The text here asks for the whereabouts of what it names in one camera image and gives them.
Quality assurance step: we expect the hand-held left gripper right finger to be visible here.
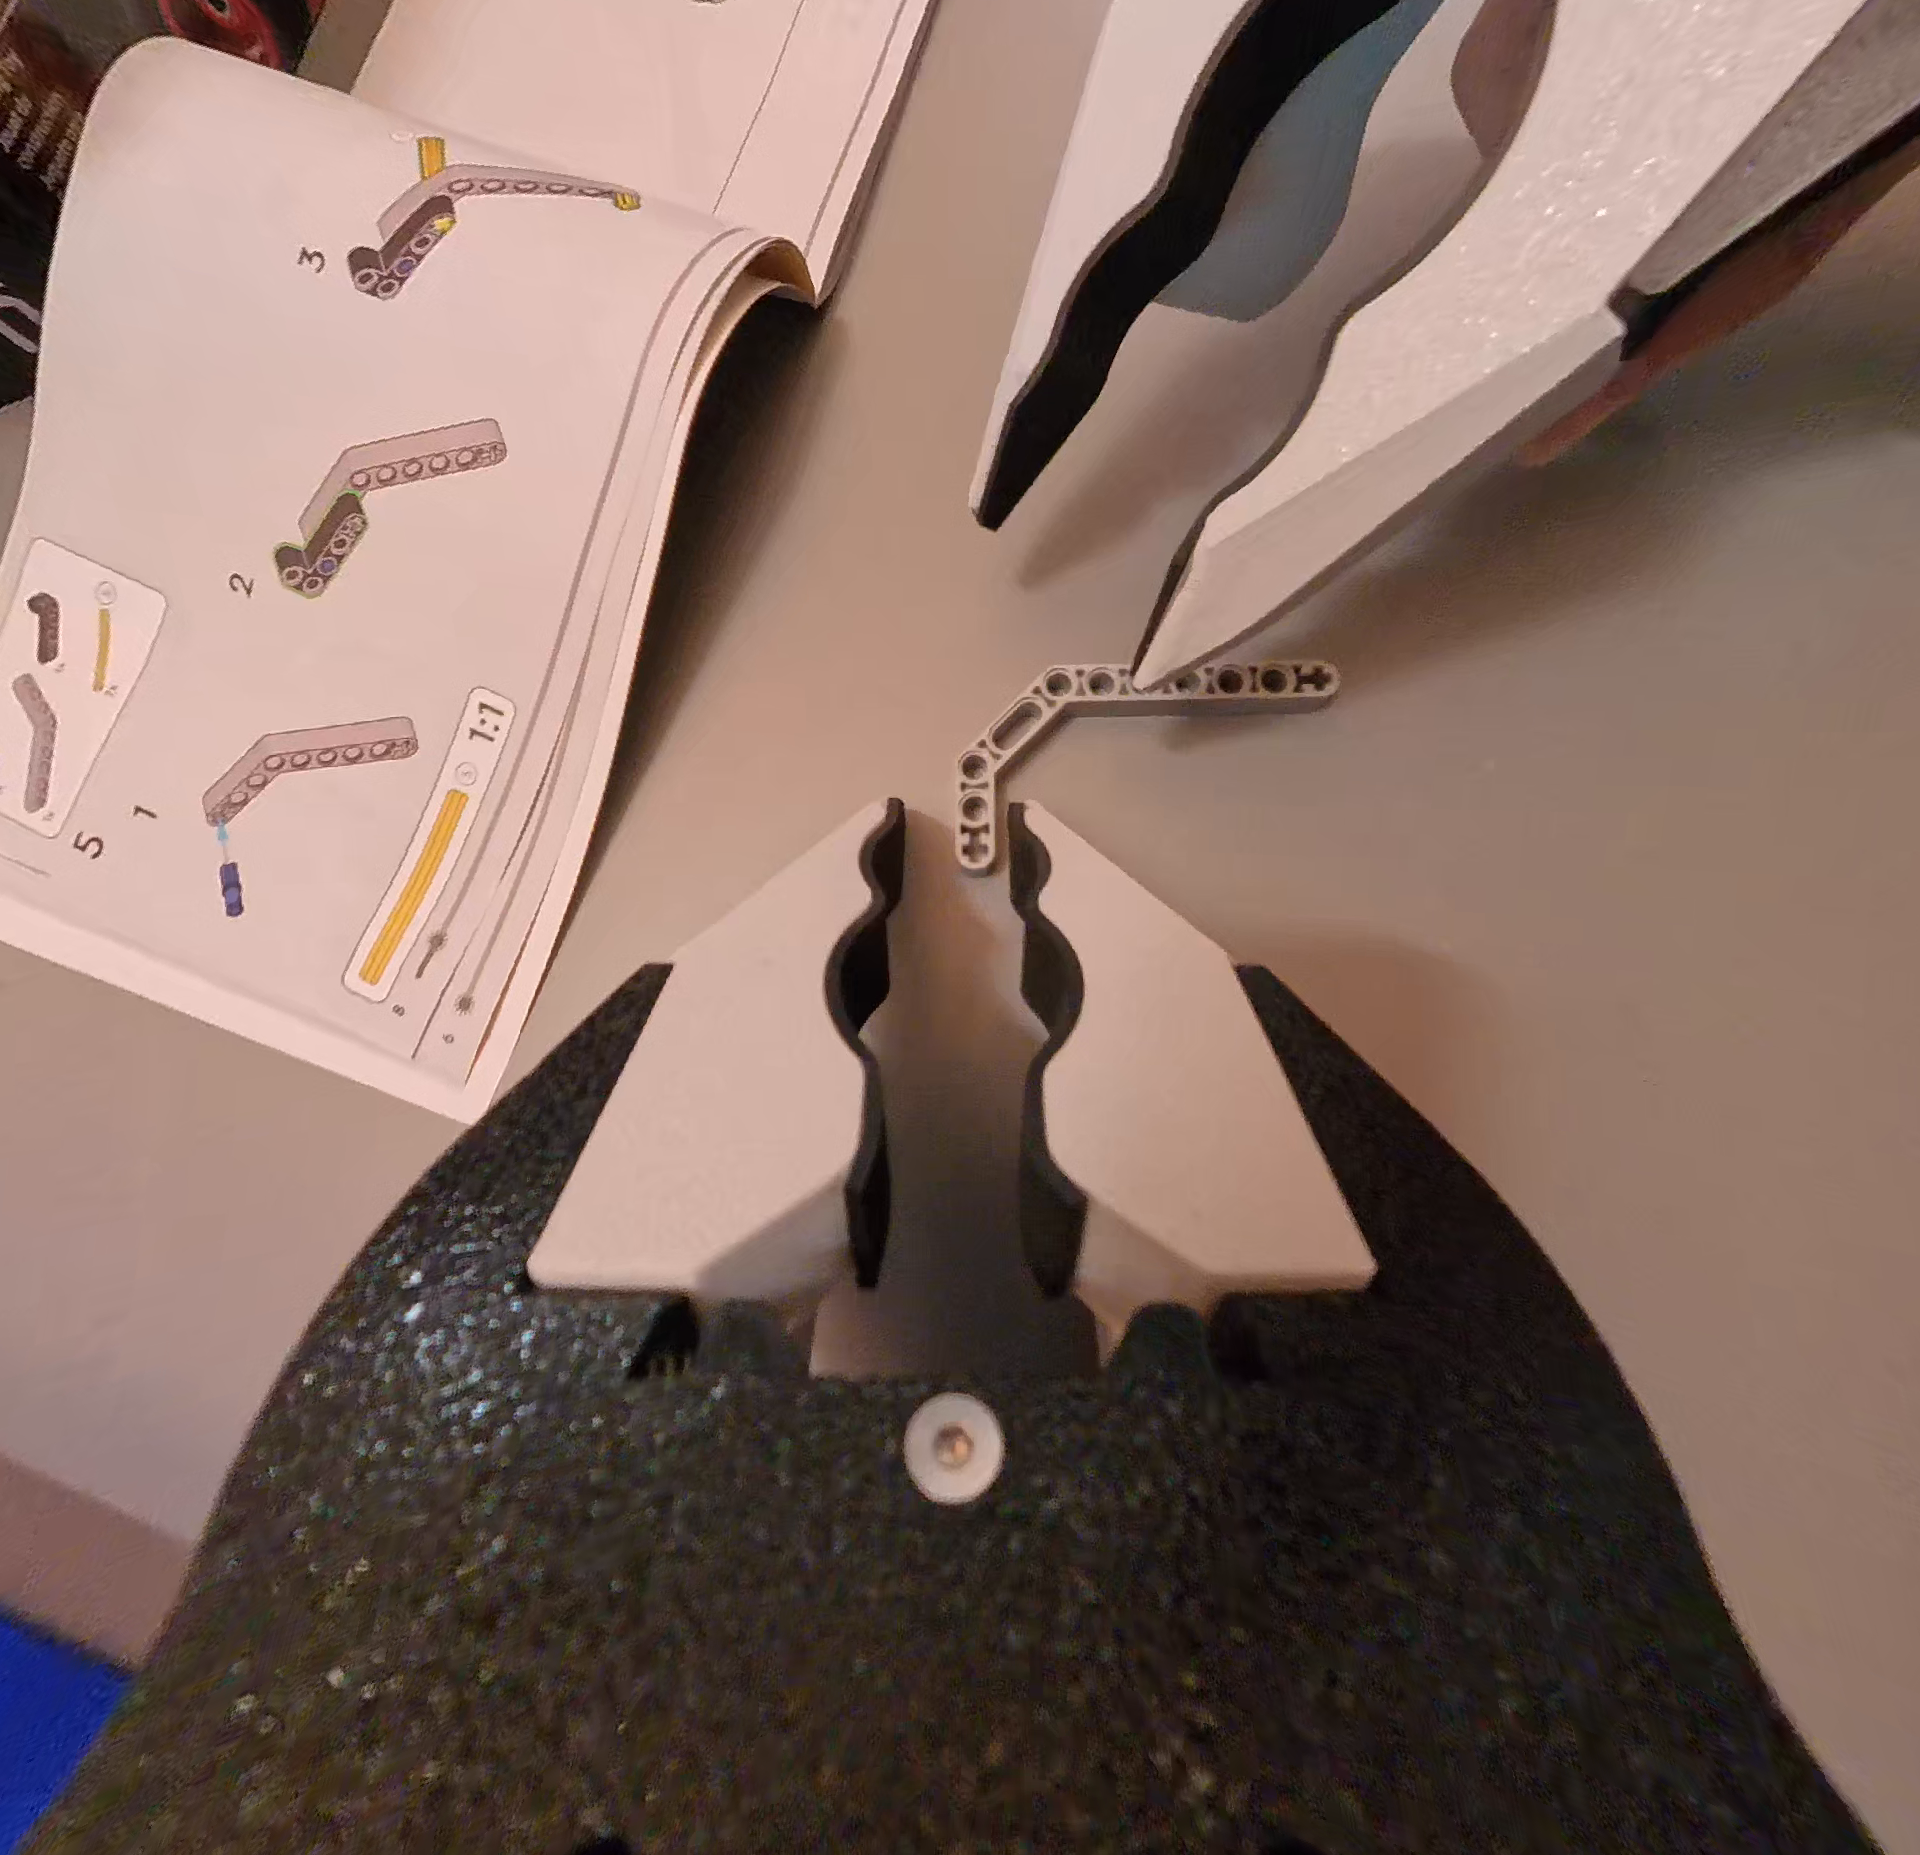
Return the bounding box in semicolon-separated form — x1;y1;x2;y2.
1006;797;1379;1347

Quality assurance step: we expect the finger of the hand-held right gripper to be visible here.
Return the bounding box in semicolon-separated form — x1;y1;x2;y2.
970;0;1488;531
1132;0;1920;692

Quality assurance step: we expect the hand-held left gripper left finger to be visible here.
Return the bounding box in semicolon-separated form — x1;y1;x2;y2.
527;797;915;1338

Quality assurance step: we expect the grey bent toy beam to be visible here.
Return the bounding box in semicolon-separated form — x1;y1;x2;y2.
952;659;1340;879

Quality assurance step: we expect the building instruction booklet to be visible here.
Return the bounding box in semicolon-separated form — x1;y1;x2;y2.
0;0;962;1124

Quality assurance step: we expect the blue plastic bin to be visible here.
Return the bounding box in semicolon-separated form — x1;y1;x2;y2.
0;1604;138;1855

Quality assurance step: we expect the person's right hand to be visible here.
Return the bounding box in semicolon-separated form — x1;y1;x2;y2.
1511;213;1853;472

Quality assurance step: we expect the black toy set box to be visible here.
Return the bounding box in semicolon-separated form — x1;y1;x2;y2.
0;0;358;408

